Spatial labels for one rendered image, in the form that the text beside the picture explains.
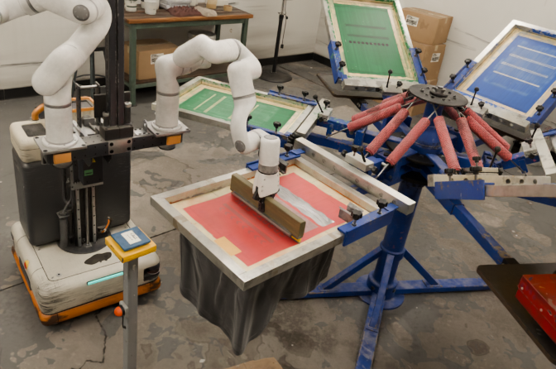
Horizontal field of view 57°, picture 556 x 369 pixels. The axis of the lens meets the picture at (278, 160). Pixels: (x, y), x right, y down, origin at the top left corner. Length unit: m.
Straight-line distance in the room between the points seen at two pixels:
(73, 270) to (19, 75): 3.05
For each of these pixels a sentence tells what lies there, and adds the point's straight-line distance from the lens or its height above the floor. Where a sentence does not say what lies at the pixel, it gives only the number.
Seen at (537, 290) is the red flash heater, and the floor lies 1.10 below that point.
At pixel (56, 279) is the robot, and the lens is 2.78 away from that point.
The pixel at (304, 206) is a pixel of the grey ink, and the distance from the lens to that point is 2.13.
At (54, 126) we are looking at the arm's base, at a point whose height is 1.22.
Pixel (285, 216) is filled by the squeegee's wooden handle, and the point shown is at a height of 1.04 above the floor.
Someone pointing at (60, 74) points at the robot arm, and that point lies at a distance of 1.88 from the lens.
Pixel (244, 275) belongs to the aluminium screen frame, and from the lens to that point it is 1.68.
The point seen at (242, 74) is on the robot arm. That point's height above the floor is 1.50.
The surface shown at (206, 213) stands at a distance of 2.01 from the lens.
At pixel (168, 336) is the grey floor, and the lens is 2.84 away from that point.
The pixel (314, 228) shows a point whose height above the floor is 0.95.
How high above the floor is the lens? 2.08
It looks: 27 degrees down
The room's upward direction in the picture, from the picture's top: 9 degrees clockwise
